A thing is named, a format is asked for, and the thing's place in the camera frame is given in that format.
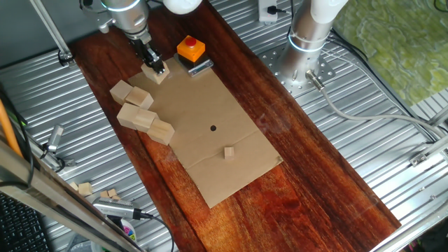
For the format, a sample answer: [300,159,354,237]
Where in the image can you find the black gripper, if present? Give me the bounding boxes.
[134,37,166,75]

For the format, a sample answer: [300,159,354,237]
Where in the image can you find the orange emergency stop button box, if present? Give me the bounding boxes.
[176,34,207,63]

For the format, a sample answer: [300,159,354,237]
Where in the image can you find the brown cardboard sheet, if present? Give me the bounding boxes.
[127,57,284,209]

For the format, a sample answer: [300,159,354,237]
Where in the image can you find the thin metal stand rod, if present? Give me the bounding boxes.
[29,0,76,68]

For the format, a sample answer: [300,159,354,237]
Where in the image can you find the white power strip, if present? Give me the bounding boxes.
[258,0,279,25]

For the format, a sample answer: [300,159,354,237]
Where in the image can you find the orange tube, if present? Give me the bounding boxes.
[0,99,22,158]

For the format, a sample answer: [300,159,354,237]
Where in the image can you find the silver robot mounting plate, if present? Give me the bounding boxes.
[259,44,337,98]

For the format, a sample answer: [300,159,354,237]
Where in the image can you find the reddish brown wooden board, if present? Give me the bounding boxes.
[68,0,403,252]

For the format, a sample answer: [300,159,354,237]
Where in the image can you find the black keyboard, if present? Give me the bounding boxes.
[0,193,53,252]

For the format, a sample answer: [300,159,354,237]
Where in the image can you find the silver camera mount bracket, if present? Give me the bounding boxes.
[97,15,117,35]

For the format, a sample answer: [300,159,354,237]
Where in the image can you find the silver camera on stand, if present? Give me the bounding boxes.
[46,124,66,154]

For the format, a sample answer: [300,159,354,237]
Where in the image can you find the power cord with black plug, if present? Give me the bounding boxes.
[266,4,294,17]

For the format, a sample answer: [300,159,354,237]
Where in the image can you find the metal camera stand bracket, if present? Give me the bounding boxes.
[26,138,77,173]

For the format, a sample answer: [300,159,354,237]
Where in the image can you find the silver ridged camera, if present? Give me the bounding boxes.
[92,196,143,221]

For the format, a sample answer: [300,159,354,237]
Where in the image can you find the black camera cable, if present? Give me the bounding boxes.
[132,209,176,252]

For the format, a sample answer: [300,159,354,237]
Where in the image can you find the grey cable with metal connector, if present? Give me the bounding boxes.
[304,69,448,138]

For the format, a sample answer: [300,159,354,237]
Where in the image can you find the aluminium frame beam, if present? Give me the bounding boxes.
[0,138,146,252]

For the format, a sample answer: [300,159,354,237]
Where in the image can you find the aluminium profile rail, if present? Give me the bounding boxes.
[426,104,448,127]
[408,134,448,168]

